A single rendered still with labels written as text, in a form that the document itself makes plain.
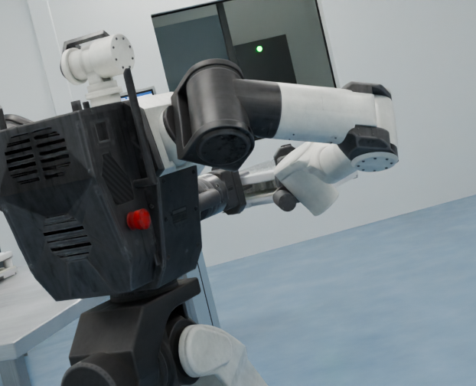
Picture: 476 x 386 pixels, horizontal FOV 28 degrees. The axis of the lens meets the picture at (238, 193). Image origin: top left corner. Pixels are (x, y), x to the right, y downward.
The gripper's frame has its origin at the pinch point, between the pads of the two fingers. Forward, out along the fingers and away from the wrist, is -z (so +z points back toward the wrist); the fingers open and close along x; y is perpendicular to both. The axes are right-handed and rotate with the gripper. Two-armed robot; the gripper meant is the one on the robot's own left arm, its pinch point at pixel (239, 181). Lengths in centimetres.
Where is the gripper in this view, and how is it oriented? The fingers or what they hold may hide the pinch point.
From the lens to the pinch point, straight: 211.2
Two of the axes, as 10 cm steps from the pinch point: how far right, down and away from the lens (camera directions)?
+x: 2.4, 9.6, 1.1
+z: -5.6, 2.3, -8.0
